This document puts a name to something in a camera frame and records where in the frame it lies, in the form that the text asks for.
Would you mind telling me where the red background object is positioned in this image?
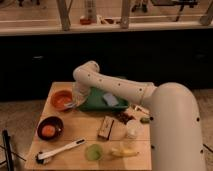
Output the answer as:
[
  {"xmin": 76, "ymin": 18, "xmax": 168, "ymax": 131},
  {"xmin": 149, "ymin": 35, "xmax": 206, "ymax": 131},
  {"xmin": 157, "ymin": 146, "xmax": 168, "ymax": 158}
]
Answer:
[{"xmin": 79, "ymin": 17, "xmax": 92, "ymax": 25}]

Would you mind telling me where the green round lid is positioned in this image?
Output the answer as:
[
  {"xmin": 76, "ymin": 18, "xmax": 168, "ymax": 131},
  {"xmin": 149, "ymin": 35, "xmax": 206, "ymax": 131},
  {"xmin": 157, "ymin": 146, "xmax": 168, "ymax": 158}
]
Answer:
[{"xmin": 85, "ymin": 144, "xmax": 103, "ymax": 161}]

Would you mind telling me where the black floor cable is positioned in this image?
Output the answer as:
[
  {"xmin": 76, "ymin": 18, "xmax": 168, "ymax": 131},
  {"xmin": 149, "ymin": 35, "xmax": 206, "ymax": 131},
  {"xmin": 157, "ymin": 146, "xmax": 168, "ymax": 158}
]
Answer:
[{"xmin": 203, "ymin": 143, "xmax": 213, "ymax": 154}]

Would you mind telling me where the white plastic cup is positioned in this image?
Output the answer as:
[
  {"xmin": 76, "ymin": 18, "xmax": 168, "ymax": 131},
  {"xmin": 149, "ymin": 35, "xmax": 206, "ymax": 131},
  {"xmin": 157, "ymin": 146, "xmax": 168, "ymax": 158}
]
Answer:
[{"xmin": 126, "ymin": 120, "xmax": 142, "ymax": 139}]

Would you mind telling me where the green chili pepper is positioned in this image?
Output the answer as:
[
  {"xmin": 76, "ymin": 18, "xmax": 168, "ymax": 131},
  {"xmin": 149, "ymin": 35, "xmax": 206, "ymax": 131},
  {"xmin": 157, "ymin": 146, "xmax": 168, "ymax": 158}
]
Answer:
[{"xmin": 140, "ymin": 117, "xmax": 150, "ymax": 124}]

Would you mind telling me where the dark maroon bowl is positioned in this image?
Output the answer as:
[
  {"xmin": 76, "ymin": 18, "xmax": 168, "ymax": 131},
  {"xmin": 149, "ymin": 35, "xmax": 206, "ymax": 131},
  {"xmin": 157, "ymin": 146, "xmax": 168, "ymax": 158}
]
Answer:
[{"xmin": 37, "ymin": 116, "xmax": 64, "ymax": 141}]

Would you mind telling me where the orange red bowl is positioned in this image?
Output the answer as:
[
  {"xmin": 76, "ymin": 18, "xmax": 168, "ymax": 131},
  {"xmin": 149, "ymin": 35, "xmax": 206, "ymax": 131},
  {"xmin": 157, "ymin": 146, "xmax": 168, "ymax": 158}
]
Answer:
[{"xmin": 50, "ymin": 90, "xmax": 74, "ymax": 111}]

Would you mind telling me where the green plastic tray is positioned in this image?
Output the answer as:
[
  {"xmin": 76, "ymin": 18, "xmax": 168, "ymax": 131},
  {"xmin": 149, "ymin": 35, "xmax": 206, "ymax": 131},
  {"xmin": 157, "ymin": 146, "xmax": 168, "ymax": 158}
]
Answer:
[{"xmin": 73, "ymin": 82, "xmax": 129, "ymax": 111}]

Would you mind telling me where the brown chocolate piece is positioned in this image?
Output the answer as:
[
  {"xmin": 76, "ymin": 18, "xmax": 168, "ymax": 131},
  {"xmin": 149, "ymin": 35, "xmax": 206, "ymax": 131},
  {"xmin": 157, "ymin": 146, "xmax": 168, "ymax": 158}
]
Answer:
[{"xmin": 116, "ymin": 111, "xmax": 134, "ymax": 124}]

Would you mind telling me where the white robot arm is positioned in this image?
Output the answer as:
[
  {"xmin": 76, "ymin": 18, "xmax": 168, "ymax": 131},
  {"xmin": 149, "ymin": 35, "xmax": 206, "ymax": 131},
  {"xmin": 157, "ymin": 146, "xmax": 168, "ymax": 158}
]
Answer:
[{"xmin": 73, "ymin": 61, "xmax": 207, "ymax": 171}]

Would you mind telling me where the orange fruit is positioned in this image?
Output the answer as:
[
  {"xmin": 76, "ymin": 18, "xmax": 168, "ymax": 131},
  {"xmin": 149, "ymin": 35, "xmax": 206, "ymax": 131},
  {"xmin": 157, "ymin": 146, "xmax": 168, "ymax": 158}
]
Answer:
[{"xmin": 42, "ymin": 125, "xmax": 56, "ymax": 137}]

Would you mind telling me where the wooden brown box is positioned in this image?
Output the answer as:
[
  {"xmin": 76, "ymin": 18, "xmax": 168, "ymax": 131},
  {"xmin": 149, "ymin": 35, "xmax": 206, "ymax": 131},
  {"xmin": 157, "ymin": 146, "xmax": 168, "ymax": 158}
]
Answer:
[{"xmin": 98, "ymin": 116, "xmax": 114, "ymax": 140}]

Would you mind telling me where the black tripod stand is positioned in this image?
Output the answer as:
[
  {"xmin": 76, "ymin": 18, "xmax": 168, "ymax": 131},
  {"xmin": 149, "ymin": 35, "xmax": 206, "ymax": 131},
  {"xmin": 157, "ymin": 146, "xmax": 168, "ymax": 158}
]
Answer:
[{"xmin": 0, "ymin": 130, "xmax": 26, "ymax": 171}]

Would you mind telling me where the grey blue towel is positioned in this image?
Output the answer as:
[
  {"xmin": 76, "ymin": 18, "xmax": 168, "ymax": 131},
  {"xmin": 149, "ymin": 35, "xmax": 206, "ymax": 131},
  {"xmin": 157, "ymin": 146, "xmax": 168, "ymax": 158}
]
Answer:
[{"xmin": 64, "ymin": 102, "xmax": 77, "ymax": 109}]

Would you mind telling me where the yellow banana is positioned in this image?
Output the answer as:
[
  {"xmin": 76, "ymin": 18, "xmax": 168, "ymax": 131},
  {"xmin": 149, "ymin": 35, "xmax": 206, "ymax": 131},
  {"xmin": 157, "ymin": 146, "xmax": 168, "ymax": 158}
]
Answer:
[{"xmin": 110, "ymin": 148, "xmax": 138, "ymax": 157}]

